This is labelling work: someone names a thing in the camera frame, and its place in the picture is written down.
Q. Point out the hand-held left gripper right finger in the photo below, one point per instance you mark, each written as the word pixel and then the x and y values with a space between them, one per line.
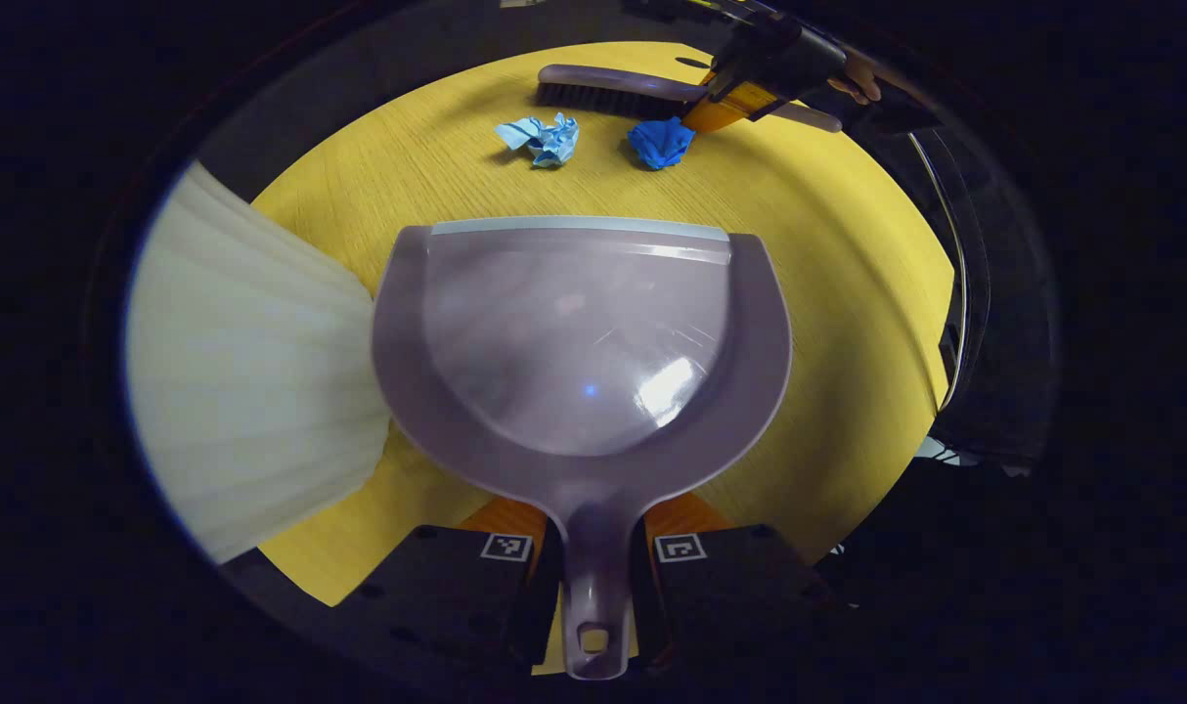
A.
pixel 649 596

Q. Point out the mauve plastic dustpan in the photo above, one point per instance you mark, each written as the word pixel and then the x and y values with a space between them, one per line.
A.
pixel 574 332

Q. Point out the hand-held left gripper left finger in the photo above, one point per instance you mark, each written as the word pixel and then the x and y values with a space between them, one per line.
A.
pixel 540 596

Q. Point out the small mauve broom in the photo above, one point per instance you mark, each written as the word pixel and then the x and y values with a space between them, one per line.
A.
pixel 593 96

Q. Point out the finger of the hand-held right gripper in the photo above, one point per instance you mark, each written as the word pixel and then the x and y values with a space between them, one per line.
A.
pixel 725 108

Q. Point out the yellow wooden desktop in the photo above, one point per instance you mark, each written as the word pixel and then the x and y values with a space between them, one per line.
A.
pixel 828 293

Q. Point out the white ribbed garbage bin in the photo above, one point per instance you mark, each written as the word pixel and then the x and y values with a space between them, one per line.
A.
pixel 251 372

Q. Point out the light blue paper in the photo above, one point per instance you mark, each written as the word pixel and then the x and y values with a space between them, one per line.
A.
pixel 545 140

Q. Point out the dark blue paper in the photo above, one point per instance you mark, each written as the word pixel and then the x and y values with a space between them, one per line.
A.
pixel 660 145

